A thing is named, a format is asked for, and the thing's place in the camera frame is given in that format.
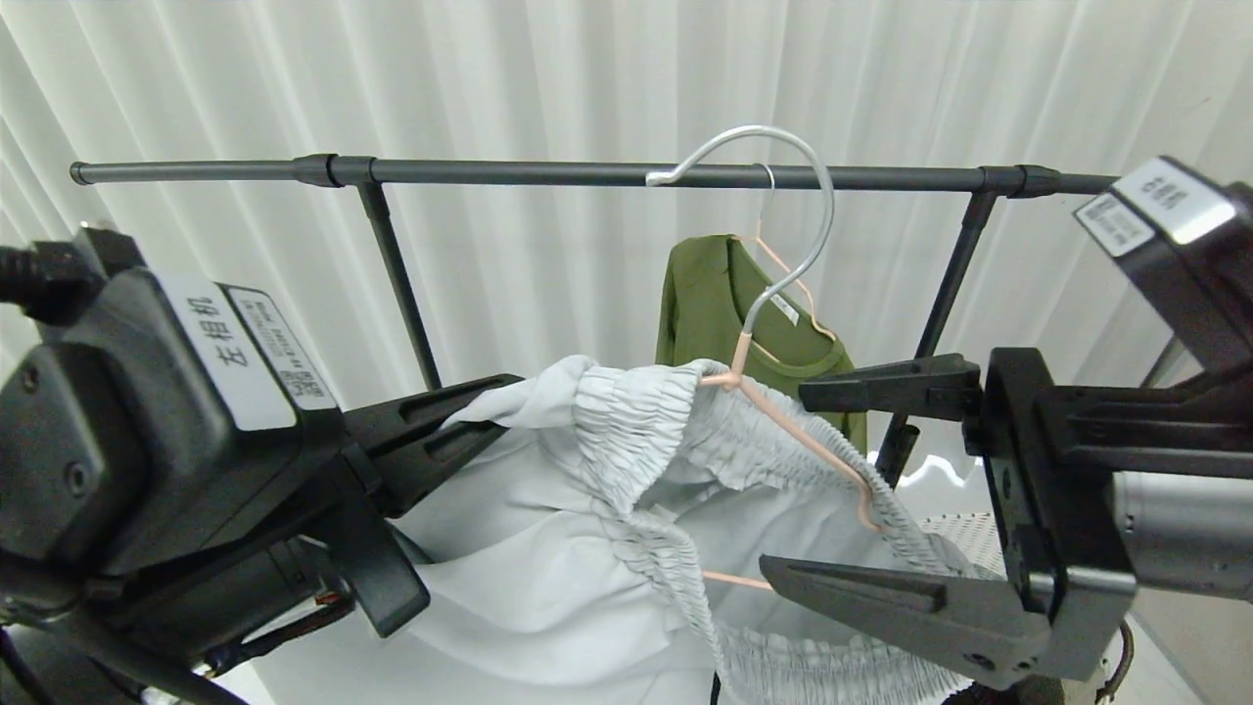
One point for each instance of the white curtain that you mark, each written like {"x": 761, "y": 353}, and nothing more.
{"x": 548, "y": 78}

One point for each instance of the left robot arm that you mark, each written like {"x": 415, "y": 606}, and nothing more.
{"x": 39, "y": 666}

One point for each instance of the black clothes rack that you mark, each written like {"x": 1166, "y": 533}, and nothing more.
{"x": 509, "y": 174}

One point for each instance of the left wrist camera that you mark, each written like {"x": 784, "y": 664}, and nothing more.
{"x": 117, "y": 441}

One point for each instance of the pink clothes hanger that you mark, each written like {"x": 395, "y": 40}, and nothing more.
{"x": 801, "y": 289}
{"x": 824, "y": 211}

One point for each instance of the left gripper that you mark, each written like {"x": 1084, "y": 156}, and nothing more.
{"x": 382, "y": 578}

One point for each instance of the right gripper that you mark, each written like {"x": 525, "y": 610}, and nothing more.
{"x": 1018, "y": 441}

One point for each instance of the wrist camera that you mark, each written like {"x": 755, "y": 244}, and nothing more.
{"x": 117, "y": 441}
{"x": 1180, "y": 284}

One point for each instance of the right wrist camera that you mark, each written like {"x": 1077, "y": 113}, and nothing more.
{"x": 1180, "y": 284}

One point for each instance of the pale grey shorts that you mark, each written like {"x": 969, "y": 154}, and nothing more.
{"x": 548, "y": 548}

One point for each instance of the green long-sleeved shirt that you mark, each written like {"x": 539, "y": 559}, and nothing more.
{"x": 707, "y": 313}

